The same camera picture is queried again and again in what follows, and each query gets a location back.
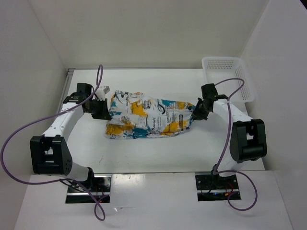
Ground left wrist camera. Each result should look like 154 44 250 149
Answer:
63 82 111 104

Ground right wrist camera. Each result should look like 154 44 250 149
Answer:
201 83 228 101

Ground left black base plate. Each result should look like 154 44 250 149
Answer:
64 174 112 204

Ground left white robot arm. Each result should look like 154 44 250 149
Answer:
30 96 111 192

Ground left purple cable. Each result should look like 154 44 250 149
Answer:
0 64 106 221

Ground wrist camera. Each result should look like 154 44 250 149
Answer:
201 83 228 101
63 82 111 104

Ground white teal yellow patterned shorts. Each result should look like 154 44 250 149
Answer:
105 90 195 139

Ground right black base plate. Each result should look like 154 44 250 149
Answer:
195 172 241 202

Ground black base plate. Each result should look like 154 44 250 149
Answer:
64 174 112 204
195 172 241 202

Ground white perforated plastic basket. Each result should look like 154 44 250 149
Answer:
201 57 255 103

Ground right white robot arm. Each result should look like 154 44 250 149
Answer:
192 98 267 188

